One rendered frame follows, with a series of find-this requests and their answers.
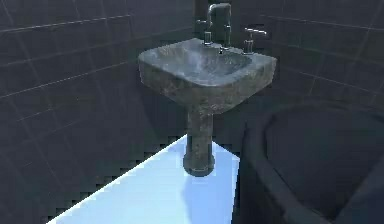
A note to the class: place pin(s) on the grey stone pedestal sink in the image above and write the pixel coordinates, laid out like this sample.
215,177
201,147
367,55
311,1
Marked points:
200,83

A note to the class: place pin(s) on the dark grey bathtub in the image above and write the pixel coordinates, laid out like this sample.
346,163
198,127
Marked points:
300,160

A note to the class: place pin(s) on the grey metal sink faucet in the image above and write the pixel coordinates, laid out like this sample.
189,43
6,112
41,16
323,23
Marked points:
220,20

